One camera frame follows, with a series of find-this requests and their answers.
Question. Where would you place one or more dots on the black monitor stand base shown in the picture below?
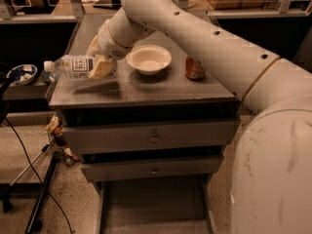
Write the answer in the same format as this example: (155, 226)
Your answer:
(108, 4)

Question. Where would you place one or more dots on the clear plastic bottle white label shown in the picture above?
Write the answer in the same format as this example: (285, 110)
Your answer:
(74, 67)

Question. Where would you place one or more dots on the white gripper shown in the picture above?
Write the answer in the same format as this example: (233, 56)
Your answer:
(104, 47)

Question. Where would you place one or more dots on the grey open bottom drawer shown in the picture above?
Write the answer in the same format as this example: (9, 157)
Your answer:
(159, 205)

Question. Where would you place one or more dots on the white bowl with items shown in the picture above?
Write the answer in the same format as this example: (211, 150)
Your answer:
(23, 74)

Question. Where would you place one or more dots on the white paper bowl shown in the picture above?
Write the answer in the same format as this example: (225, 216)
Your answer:
(149, 59)

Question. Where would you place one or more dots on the orange soda can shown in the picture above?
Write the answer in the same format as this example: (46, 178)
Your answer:
(193, 70)

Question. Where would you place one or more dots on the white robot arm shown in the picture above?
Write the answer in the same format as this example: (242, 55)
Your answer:
(271, 191)

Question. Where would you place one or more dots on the black tripod stand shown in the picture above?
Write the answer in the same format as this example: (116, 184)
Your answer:
(37, 190)

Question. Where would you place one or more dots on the grey middle drawer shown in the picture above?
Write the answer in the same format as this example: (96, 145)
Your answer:
(181, 166)

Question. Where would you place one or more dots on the dark glass bowl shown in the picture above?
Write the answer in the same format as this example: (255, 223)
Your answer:
(50, 77)

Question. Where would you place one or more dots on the grey top drawer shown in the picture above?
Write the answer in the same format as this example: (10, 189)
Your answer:
(150, 136)

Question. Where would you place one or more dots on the small clutter pile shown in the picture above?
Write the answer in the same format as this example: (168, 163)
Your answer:
(61, 149)

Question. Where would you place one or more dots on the grey drawer cabinet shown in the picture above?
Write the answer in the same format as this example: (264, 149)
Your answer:
(133, 98)

